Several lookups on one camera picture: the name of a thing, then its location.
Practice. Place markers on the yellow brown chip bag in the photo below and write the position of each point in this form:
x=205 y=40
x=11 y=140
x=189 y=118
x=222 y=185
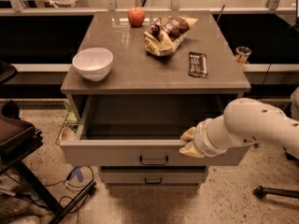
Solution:
x=166 y=34

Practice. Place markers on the beige dustpan on floor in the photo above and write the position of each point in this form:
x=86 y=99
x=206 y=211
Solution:
x=67 y=134

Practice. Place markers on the grey drawer cabinet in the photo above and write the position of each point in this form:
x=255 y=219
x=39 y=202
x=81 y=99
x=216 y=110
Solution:
x=134 y=71

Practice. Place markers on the clear plastic cup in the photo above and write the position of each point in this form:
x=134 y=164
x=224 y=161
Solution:
x=242 y=54

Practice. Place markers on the red apple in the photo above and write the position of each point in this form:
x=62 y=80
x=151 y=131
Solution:
x=136 y=16

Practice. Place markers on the white bowl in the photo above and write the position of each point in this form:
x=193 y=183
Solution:
x=93 y=63

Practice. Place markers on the black chair base leg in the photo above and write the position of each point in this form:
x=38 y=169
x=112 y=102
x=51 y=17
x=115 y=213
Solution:
x=261 y=192

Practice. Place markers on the grey drawer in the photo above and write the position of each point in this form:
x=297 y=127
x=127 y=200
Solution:
x=143 y=130
x=153 y=176

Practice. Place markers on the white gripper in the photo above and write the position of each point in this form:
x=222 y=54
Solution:
x=200 y=138

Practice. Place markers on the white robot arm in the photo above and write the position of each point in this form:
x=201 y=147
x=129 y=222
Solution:
x=244 y=122

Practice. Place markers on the grey top drawer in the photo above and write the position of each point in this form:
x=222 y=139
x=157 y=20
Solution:
x=143 y=130

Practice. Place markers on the black cart left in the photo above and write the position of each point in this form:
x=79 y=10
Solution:
x=18 y=140

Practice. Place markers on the grey bottom drawer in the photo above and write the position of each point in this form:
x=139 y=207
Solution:
x=153 y=176

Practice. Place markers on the black snack bar wrapper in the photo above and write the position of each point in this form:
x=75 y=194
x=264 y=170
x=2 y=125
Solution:
x=197 y=64

